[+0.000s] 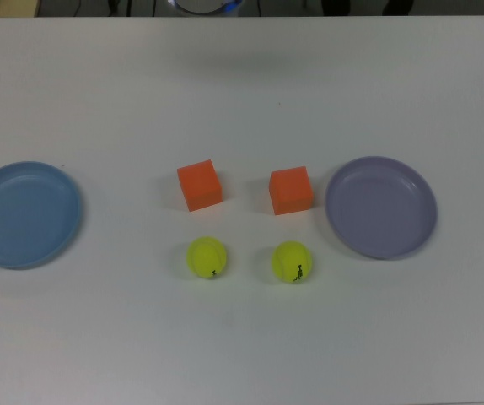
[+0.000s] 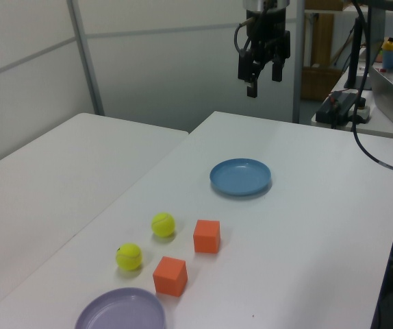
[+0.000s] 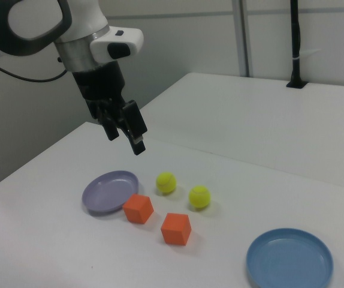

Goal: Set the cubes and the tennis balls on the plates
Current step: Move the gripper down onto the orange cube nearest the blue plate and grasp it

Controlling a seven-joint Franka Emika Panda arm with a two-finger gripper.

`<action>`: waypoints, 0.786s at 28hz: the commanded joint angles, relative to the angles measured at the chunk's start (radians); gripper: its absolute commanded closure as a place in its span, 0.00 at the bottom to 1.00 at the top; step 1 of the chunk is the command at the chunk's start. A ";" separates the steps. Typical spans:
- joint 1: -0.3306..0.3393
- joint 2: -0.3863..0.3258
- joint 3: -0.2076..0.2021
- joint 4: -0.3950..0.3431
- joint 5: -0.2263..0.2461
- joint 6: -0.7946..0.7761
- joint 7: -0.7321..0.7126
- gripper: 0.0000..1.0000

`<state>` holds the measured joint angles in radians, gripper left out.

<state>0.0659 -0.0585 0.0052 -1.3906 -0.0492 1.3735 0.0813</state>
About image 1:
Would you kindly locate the orange foam cube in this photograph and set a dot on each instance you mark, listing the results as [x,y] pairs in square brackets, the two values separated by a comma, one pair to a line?
[290,190]
[197,181]

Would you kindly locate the yellow tennis ball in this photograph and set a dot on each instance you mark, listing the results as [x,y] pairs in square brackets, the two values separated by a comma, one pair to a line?
[204,255]
[286,259]

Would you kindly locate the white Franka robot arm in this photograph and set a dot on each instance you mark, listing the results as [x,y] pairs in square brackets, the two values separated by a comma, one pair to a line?
[202,5]

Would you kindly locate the purple plate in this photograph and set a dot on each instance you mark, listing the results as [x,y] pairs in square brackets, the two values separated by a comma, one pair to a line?
[381,208]

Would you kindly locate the blue plate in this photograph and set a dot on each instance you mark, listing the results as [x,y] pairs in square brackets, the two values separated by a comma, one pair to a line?
[18,219]

